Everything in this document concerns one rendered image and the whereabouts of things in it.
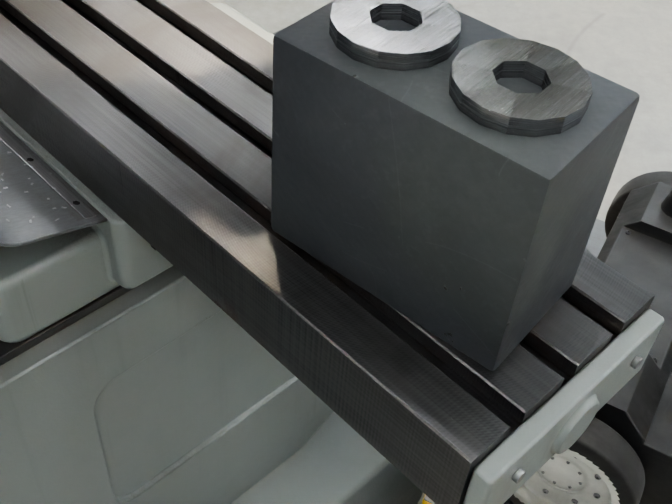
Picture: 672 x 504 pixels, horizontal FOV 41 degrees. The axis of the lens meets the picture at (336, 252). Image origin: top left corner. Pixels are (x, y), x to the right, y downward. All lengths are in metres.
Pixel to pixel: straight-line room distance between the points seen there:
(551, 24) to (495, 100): 2.49
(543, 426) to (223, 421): 0.72
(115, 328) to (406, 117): 0.51
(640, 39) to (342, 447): 1.92
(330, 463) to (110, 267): 0.70
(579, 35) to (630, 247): 1.69
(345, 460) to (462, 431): 0.91
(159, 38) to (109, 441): 0.49
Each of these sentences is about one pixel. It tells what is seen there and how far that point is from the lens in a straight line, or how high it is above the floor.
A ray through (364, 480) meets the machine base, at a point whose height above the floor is 0.20.
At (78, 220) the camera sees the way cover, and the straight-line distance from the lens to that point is 0.87.
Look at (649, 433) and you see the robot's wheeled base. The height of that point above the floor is 0.57.
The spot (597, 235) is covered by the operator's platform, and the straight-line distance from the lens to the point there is 1.69.
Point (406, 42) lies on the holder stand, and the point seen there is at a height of 1.19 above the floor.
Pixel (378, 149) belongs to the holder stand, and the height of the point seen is 1.13.
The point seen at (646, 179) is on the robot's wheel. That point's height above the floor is 0.58.
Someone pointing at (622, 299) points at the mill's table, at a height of 0.99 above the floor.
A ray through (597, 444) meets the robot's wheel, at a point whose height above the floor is 0.60.
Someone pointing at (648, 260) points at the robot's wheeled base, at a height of 0.59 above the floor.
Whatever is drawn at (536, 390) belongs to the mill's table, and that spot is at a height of 0.99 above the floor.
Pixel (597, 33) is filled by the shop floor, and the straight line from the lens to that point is 3.06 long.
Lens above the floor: 1.51
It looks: 45 degrees down
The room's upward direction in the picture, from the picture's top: 5 degrees clockwise
